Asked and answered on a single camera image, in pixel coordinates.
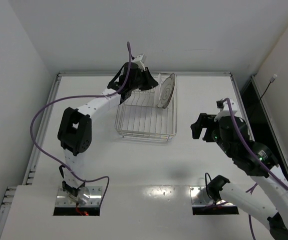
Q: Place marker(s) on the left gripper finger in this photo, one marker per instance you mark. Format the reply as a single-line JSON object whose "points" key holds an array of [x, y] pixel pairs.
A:
{"points": [[148, 83], [146, 73]]}

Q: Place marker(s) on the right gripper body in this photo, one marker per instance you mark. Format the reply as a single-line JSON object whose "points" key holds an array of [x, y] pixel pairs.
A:
{"points": [[209, 127]]}

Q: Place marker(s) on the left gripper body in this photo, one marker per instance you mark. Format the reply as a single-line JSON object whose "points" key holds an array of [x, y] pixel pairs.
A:
{"points": [[145, 78]]}

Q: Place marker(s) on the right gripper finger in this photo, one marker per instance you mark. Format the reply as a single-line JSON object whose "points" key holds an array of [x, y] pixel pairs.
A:
{"points": [[204, 121], [196, 132]]}

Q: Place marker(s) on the teal rimmed plate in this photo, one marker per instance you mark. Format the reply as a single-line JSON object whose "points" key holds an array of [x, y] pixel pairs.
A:
{"points": [[157, 91]]}

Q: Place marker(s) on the black rimmed white plate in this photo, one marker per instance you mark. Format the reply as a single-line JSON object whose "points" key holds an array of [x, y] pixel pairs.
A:
{"points": [[164, 93]]}

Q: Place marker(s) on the orange sunburst plate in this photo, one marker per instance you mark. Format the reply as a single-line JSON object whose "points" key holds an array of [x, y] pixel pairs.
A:
{"points": [[173, 78]]}

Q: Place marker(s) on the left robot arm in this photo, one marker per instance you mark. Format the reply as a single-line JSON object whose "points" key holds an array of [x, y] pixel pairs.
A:
{"points": [[75, 131]]}

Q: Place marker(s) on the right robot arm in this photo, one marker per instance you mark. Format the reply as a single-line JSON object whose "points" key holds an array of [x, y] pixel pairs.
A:
{"points": [[257, 161]]}

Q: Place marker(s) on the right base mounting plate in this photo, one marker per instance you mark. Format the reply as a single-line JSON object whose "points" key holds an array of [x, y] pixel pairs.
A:
{"points": [[199, 198]]}

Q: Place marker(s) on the base mounting plate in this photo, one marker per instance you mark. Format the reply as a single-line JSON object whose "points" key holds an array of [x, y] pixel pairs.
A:
{"points": [[199, 198], [87, 196]]}

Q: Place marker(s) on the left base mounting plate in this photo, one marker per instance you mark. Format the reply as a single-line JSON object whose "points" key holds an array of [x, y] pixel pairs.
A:
{"points": [[87, 196]]}

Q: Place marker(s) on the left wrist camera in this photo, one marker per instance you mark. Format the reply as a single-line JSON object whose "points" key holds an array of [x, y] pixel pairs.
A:
{"points": [[139, 60]]}

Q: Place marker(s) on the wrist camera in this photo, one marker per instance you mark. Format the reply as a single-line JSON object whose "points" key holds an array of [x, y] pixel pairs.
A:
{"points": [[225, 106], [139, 60]]}

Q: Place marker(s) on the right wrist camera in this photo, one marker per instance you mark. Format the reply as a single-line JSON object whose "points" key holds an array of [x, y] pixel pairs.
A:
{"points": [[225, 106]]}

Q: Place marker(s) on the wire dish rack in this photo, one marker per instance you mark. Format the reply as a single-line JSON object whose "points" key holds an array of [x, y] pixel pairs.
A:
{"points": [[138, 119]]}

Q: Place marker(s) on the black wall cable white plug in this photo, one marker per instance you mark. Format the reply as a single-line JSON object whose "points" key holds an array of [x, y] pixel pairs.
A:
{"points": [[271, 80]]}

